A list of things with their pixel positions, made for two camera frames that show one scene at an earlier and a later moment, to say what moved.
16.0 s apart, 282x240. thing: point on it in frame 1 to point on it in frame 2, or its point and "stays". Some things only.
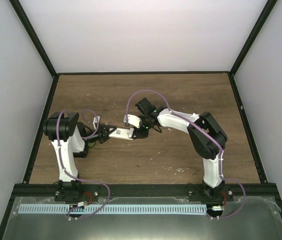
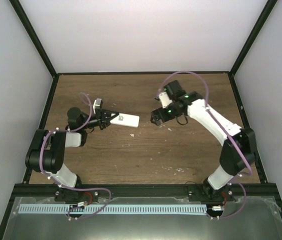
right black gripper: (139, 134) to (155, 116)
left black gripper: (103, 136) to (101, 116)
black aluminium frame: (28, 189) stays
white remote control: (120, 133) to (126, 119)
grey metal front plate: (248, 218) stays
